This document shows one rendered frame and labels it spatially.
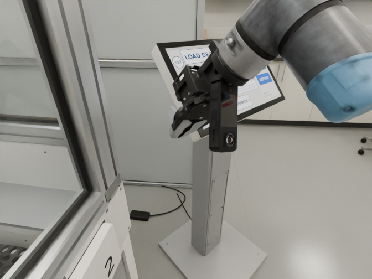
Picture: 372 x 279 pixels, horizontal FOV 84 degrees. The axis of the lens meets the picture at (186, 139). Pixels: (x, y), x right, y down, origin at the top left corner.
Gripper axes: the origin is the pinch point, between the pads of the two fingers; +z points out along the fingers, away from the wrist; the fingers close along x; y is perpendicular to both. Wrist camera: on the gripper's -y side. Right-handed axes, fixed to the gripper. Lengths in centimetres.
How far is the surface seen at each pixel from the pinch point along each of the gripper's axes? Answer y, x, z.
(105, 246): -16.4, 16.0, 8.9
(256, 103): 14.0, -42.6, 0.8
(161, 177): 25, -65, 118
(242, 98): 15.7, -35.6, 1.0
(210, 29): 212, -183, 77
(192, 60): 27.9, -16.9, 0.0
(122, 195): -7.4, 10.0, 12.2
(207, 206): -13, -44, 50
